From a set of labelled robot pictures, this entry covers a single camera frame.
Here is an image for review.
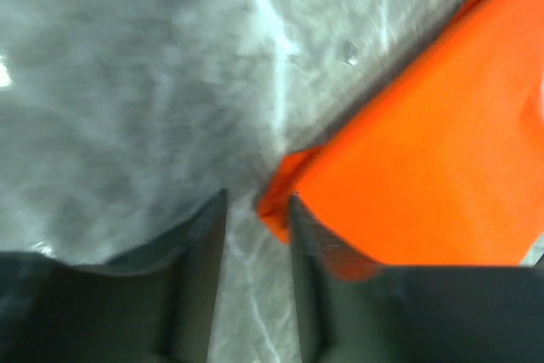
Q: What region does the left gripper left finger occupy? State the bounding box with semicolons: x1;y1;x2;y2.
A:
1;190;228;362

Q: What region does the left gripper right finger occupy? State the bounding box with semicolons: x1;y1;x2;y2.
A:
288;197;543;362

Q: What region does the orange t-shirt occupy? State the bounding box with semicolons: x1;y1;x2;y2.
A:
258;0;543;267

